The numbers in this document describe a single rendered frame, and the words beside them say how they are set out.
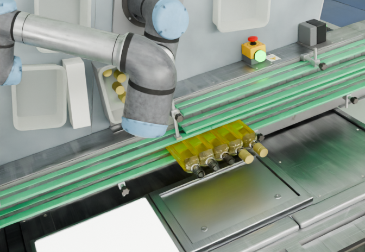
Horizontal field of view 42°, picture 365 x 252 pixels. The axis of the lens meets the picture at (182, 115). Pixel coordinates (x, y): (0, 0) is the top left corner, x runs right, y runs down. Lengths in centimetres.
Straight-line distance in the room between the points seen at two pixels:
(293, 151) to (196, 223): 55
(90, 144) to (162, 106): 67
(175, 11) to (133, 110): 45
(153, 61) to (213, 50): 80
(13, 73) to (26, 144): 57
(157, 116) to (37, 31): 34
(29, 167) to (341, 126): 124
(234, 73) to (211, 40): 15
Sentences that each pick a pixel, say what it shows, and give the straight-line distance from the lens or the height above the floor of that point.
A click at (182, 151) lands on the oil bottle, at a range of 167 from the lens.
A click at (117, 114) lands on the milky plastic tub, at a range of 176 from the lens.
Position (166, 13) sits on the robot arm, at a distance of 148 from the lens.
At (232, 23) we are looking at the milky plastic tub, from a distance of 186.
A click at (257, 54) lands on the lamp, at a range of 188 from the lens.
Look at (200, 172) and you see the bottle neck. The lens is 159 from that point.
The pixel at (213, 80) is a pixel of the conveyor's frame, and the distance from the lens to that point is 183.
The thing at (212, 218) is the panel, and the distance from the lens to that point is 162.
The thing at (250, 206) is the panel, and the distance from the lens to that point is 165.
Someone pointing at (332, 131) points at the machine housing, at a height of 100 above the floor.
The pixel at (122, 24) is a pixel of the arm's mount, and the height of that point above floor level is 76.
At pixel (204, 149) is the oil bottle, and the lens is 166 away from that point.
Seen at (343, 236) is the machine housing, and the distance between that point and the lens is 162.
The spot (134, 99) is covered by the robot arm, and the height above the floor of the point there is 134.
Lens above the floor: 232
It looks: 54 degrees down
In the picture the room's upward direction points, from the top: 135 degrees clockwise
